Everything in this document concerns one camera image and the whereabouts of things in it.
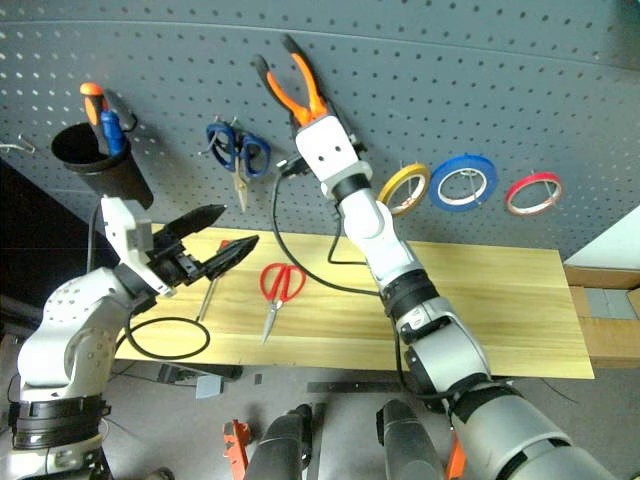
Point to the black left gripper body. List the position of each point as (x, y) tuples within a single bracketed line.
[(172, 265)]

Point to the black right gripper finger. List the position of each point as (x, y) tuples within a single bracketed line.
[(352, 136)]

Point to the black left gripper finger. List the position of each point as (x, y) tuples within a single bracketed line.
[(230, 257), (195, 220)]

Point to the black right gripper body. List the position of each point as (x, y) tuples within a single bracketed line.
[(292, 166)]

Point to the orange and black pliers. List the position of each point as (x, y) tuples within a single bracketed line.
[(282, 95)]

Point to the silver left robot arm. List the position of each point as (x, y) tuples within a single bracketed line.
[(75, 325)]

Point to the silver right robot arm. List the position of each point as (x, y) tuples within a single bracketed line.
[(390, 250)]

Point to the yellow tape roll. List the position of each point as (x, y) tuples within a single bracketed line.
[(384, 192)]

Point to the blue tape roll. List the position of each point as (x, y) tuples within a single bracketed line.
[(434, 182)]

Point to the grey perforated pegboard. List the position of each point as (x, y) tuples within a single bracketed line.
[(450, 75)]

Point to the red tape roll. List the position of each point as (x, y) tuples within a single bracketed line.
[(509, 196)]

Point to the bare metal pegboard hook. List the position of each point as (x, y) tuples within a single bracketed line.
[(22, 145)]

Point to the black conical tool cup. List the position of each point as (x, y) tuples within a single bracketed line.
[(120, 180)]

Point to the small grey floor box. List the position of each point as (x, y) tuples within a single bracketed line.
[(207, 387)]

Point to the orange and black screwdriver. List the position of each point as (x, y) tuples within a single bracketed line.
[(91, 100)]

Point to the dark rounded shape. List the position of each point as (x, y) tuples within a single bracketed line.
[(280, 445), (407, 440)]

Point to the white flat board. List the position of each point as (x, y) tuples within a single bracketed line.
[(610, 245)]

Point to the brown cardboard box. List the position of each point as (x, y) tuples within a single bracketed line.
[(610, 340)]

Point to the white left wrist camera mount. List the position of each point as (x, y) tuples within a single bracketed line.
[(117, 225)]

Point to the orange bracket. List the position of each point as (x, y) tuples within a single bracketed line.
[(456, 460), (235, 445)]

